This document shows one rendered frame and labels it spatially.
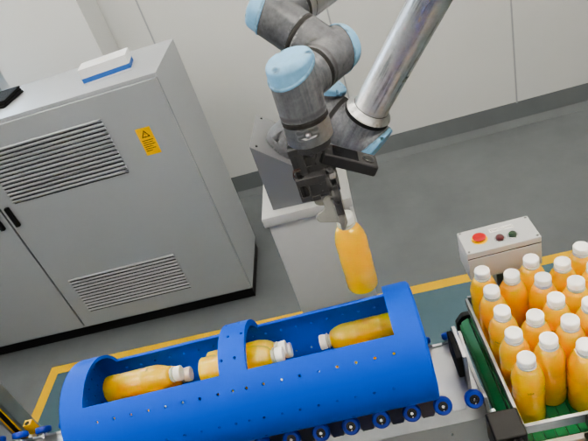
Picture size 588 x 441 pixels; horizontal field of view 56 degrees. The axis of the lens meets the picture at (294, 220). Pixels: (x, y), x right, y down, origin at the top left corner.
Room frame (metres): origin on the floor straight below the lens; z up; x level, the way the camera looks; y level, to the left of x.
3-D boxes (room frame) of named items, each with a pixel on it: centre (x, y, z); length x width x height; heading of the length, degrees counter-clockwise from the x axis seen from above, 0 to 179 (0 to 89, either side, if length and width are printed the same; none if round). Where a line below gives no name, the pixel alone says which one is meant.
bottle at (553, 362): (0.76, -0.44, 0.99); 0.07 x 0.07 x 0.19
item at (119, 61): (2.78, 0.61, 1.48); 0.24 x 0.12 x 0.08; 88
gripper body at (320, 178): (0.96, -0.08, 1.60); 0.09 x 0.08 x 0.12; 81
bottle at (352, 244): (0.96, -0.10, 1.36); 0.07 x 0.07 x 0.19
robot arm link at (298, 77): (0.96, -0.09, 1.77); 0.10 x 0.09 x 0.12; 132
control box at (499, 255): (1.14, -0.52, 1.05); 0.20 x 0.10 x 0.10; 82
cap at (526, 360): (0.74, -0.37, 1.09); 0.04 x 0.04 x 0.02
